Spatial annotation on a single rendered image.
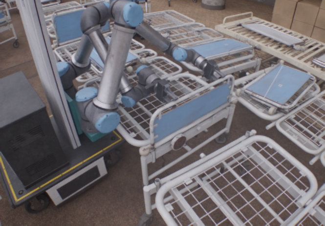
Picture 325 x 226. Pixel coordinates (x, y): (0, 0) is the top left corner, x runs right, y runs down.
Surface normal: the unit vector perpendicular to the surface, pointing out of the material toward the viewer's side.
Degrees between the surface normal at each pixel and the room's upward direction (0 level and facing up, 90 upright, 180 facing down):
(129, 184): 0
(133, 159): 0
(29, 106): 0
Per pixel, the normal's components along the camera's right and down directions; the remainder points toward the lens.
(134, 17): 0.70, 0.34
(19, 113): 0.00, -0.79
